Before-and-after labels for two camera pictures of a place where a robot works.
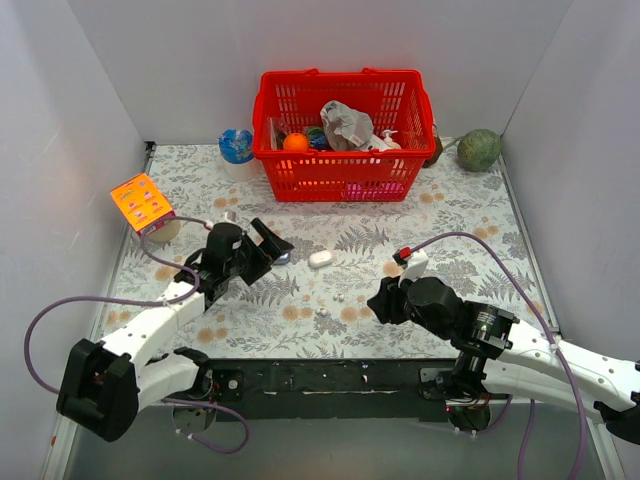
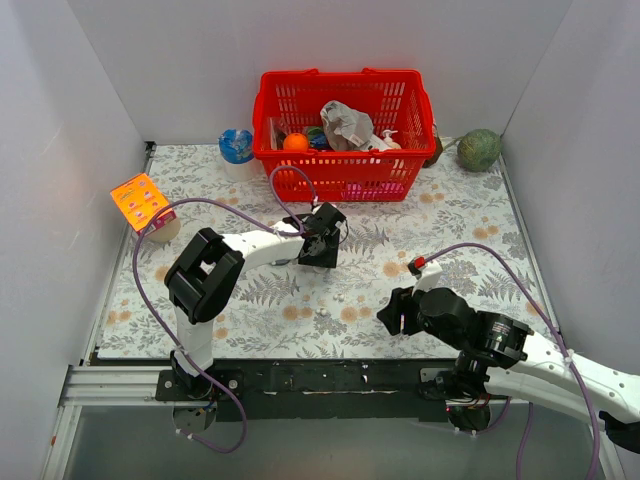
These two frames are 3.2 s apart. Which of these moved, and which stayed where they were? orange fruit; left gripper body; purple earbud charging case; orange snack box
Moved: left gripper body
Stayed: orange snack box; orange fruit; purple earbud charging case
